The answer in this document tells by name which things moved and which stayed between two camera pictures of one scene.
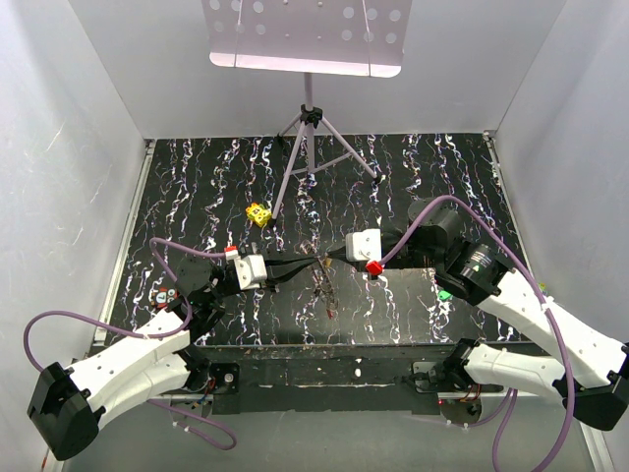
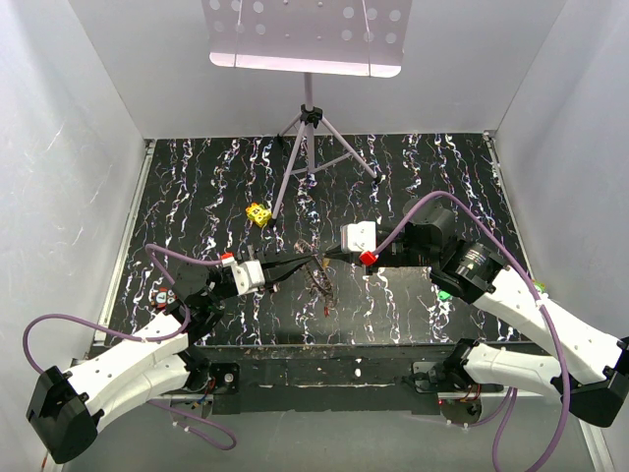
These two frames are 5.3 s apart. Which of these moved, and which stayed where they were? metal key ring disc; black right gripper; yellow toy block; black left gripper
Moved: metal key ring disc
Stayed: yellow toy block; black left gripper; black right gripper
